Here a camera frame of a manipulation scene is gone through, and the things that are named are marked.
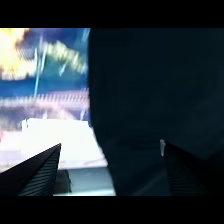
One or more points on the black garment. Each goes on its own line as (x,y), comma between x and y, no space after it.
(150,86)

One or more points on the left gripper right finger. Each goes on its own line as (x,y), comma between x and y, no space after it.
(186,176)

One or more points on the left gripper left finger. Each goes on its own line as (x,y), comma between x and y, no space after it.
(35,176)

